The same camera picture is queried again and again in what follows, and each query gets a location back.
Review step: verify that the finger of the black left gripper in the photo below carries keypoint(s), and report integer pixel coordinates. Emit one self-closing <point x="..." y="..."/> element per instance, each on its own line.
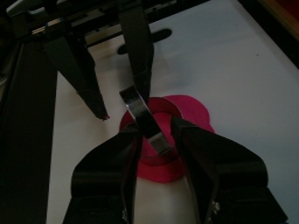
<point x="140" y="43"/>
<point x="78" y="70"/>

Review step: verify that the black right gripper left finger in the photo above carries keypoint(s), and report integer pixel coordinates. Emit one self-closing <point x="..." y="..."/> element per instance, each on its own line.
<point x="103" y="175"/>

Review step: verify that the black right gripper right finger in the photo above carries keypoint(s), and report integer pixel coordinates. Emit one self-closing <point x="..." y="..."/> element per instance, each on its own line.
<point x="230" y="180"/>

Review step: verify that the round metal dough cutter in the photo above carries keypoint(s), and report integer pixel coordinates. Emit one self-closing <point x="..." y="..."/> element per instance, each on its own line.
<point x="146" y="122"/>

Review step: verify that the flat pink dough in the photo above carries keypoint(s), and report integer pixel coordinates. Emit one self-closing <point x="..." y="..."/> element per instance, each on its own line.
<point x="194" y="112"/>

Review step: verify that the white plastic cutting board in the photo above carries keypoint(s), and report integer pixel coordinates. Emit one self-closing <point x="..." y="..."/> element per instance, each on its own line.
<point x="234" y="73"/>

